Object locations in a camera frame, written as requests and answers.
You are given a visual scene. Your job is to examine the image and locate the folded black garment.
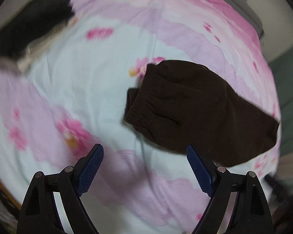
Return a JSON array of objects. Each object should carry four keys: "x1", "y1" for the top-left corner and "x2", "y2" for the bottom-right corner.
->
[{"x1": 0, "y1": 0, "x2": 74, "y2": 60}]

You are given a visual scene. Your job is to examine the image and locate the dark brown corduroy pants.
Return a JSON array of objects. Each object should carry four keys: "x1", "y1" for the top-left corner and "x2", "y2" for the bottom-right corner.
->
[{"x1": 124, "y1": 60, "x2": 279, "y2": 167}]

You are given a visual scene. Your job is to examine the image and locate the pink floral bed sheet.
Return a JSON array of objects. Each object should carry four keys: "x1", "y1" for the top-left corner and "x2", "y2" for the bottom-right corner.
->
[{"x1": 0, "y1": 0, "x2": 281, "y2": 233}]

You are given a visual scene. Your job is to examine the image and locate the folded cream garment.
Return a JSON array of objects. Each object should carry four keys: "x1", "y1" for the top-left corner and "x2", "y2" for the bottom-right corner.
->
[{"x1": 0, "y1": 16, "x2": 78, "y2": 74}]

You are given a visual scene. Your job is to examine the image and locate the green curtain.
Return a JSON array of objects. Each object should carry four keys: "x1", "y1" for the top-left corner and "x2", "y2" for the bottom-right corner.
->
[{"x1": 269, "y1": 47, "x2": 293, "y2": 155}]

